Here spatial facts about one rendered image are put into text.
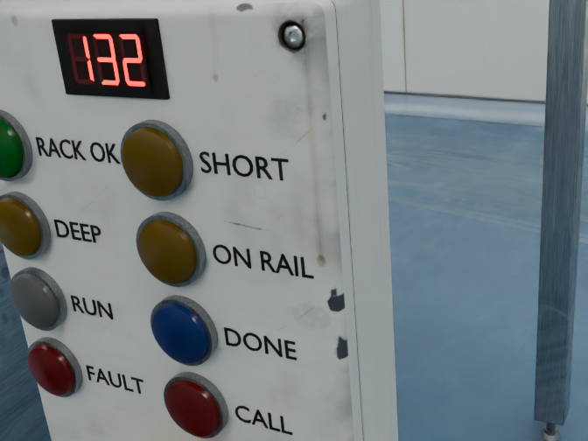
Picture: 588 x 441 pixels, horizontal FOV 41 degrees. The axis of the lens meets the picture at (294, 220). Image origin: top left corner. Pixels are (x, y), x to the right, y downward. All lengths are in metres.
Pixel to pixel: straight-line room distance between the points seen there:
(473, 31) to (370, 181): 3.61
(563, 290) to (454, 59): 2.49
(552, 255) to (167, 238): 1.29
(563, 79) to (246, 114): 1.20
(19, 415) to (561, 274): 0.99
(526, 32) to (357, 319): 3.54
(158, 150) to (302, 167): 0.05
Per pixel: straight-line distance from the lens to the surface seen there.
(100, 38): 0.30
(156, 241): 0.30
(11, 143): 0.34
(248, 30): 0.26
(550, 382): 1.69
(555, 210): 1.52
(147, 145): 0.29
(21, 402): 1.40
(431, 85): 4.03
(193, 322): 0.31
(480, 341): 2.09
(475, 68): 3.93
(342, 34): 0.27
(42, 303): 0.37
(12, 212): 0.35
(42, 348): 0.38
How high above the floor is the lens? 1.10
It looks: 23 degrees down
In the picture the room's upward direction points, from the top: 5 degrees counter-clockwise
